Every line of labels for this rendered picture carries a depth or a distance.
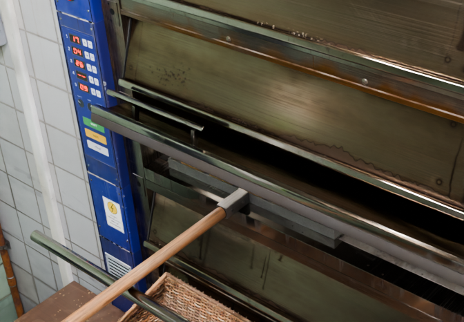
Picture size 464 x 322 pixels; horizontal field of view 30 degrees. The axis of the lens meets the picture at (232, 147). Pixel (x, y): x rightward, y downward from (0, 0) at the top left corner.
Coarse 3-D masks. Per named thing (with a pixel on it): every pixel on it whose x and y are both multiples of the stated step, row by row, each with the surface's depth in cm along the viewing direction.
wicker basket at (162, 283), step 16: (160, 288) 246; (176, 288) 244; (192, 288) 239; (176, 304) 245; (192, 304) 240; (128, 320) 240; (144, 320) 245; (160, 320) 251; (192, 320) 242; (208, 320) 237; (224, 320) 233; (240, 320) 228
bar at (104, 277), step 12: (36, 240) 212; (48, 240) 209; (60, 252) 206; (72, 252) 205; (72, 264) 203; (84, 264) 201; (96, 276) 198; (108, 276) 196; (132, 288) 192; (132, 300) 191; (144, 300) 189; (156, 312) 186; (168, 312) 185
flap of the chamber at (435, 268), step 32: (160, 128) 206; (224, 128) 208; (192, 160) 192; (256, 160) 192; (288, 160) 193; (256, 192) 181; (320, 192) 179; (352, 192) 180; (384, 192) 181; (384, 224) 167; (416, 224) 168; (448, 224) 169; (416, 256) 157
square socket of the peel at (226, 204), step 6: (234, 192) 215; (240, 192) 214; (246, 192) 214; (228, 198) 212; (234, 198) 212; (240, 198) 212; (246, 198) 214; (222, 204) 211; (228, 204) 210; (234, 204) 211; (240, 204) 213; (246, 204) 215; (228, 210) 210; (234, 210) 212; (228, 216) 210
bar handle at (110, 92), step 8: (120, 96) 209; (128, 96) 208; (136, 104) 205; (144, 104) 204; (136, 112) 207; (152, 112) 202; (160, 112) 200; (168, 112) 200; (136, 120) 208; (176, 120) 197; (184, 120) 196; (192, 128) 194; (200, 128) 193; (192, 136) 195
